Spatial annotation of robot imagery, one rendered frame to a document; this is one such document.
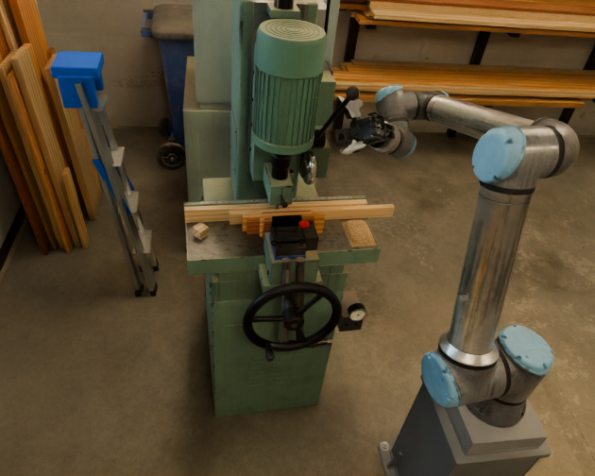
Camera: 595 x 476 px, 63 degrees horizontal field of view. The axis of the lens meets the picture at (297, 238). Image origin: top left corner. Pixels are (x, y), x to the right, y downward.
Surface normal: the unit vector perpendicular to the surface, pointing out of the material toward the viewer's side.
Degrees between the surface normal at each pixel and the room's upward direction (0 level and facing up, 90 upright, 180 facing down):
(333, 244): 0
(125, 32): 90
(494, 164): 82
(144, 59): 90
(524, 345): 6
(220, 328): 90
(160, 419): 0
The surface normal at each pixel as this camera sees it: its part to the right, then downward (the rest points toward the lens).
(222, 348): 0.19, 0.65
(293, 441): 0.10, -0.76
